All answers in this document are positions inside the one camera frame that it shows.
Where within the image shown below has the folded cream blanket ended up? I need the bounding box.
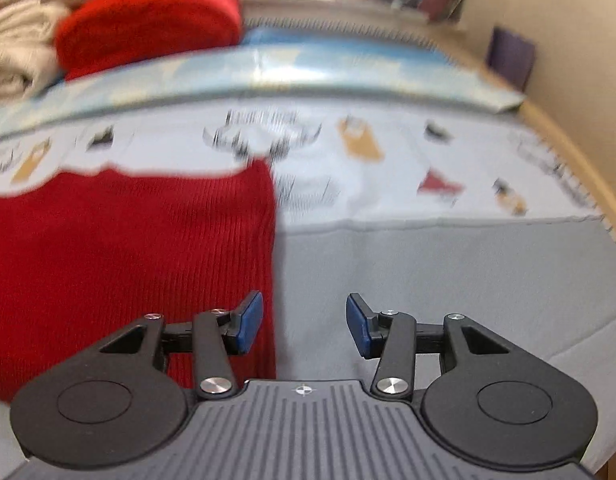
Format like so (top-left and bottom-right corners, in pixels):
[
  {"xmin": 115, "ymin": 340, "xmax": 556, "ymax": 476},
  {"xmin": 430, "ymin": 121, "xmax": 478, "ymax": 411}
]
[{"xmin": 0, "ymin": 0, "xmax": 72, "ymax": 103}]

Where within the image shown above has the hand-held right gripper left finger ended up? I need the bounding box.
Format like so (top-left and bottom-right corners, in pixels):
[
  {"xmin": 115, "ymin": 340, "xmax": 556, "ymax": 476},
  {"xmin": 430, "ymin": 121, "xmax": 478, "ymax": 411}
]
[{"xmin": 100, "ymin": 290, "xmax": 265, "ymax": 402}]

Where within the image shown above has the white window ledge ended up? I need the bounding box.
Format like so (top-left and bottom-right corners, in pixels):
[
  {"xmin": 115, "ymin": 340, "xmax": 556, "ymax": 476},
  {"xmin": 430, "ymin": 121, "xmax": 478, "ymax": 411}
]
[{"xmin": 240, "ymin": 0, "xmax": 469, "ymax": 46}]

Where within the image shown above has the folded red blanket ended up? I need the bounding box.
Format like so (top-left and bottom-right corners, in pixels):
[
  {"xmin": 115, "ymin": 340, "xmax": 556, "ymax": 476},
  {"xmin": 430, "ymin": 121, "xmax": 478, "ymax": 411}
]
[{"xmin": 54, "ymin": 0, "xmax": 245, "ymax": 82}]

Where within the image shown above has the light blue patterned sheet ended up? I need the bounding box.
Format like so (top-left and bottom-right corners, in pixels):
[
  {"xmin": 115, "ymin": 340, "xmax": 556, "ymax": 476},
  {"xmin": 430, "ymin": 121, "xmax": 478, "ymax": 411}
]
[{"xmin": 0, "ymin": 27, "xmax": 528, "ymax": 142}]

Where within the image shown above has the wooden bed frame rail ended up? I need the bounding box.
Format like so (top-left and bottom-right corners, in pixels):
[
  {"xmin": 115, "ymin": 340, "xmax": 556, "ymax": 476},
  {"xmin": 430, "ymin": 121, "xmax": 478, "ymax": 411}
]
[{"xmin": 520, "ymin": 99, "xmax": 616, "ymax": 246}]

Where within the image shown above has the dark red knit sweater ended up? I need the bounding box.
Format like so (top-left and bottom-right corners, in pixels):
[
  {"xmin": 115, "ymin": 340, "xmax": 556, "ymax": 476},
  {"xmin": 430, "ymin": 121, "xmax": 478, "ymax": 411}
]
[{"xmin": 0, "ymin": 159, "xmax": 279, "ymax": 403}]

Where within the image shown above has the dark purple box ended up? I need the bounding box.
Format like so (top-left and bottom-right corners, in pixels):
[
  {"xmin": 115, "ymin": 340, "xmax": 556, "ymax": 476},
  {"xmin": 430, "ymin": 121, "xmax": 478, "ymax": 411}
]
[{"xmin": 487, "ymin": 26, "xmax": 537, "ymax": 94}]

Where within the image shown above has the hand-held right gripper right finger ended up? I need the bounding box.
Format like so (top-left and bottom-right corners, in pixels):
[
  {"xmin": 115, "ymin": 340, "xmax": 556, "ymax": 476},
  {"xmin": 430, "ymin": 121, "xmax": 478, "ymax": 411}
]
[{"xmin": 345, "ymin": 292, "xmax": 509, "ymax": 403}]

